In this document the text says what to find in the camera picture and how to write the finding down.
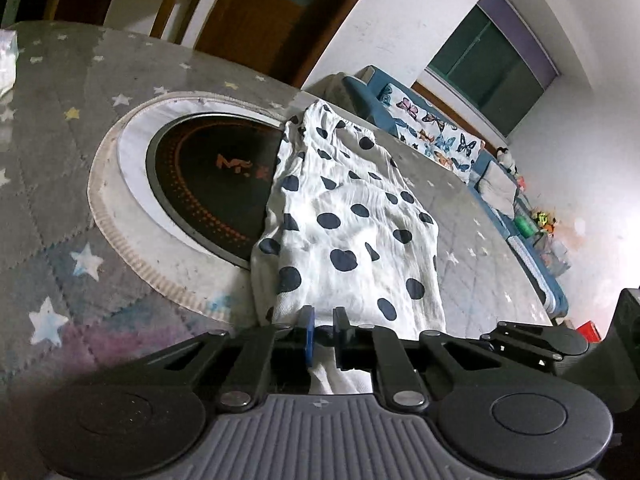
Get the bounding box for green framed window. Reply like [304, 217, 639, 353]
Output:
[425, 5, 546, 138]

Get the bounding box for grey star print table mat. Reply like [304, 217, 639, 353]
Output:
[0, 20, 556, 396]

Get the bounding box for white polka dot pants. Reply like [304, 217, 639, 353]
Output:
[250, 101, 447, 396]

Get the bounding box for beige pillow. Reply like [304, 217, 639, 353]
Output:
[477, 162, 518, 216]

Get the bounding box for brown wooden door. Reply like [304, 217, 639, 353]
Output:
[195, 0, 391, 88]

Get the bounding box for red box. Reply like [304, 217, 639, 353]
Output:
[575, 321, 603, 343]

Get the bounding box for pile of colourful toys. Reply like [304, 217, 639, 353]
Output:
[530, 209, 559, 234]

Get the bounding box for blue sofa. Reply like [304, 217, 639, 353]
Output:
[307, 65, 571, 318]

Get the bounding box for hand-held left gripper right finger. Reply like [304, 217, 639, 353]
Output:
[332, 306, 493, 409]

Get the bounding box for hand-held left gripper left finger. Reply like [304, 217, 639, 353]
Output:
[145, 305, 316, 411]

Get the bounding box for round black induction cooktop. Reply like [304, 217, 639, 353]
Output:
[89, 91, 288, 318]

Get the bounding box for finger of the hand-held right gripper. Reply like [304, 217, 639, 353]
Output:
[481, 321, 590, 367]

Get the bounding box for butterfly print pillow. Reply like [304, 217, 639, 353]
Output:
[377, 82, 443, 158]
[425, 122, 486, 184]

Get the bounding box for purple window blind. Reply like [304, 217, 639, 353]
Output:
[477, 0, 558, 77]

